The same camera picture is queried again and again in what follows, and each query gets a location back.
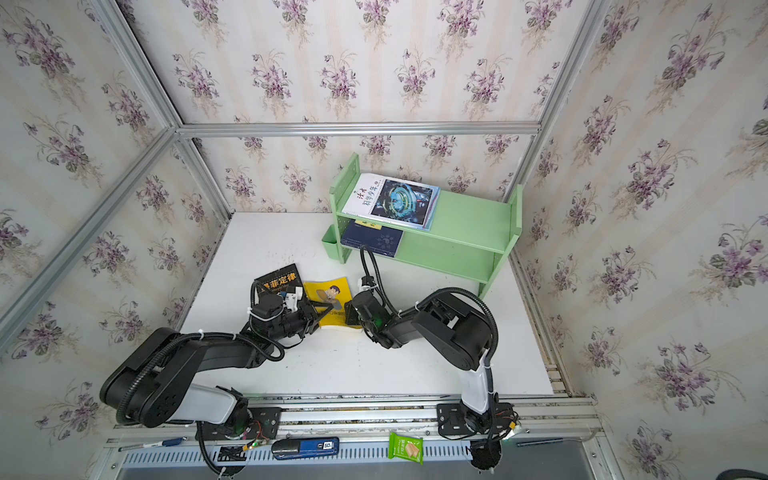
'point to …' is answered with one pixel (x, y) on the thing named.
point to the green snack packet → (404, 447)
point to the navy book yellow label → (385, 241)
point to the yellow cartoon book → (334, 291)
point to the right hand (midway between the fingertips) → (343, 311)
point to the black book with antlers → (286, 280)
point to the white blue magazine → (391, 200)
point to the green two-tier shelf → (470, 235)
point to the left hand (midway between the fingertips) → (333, 307)
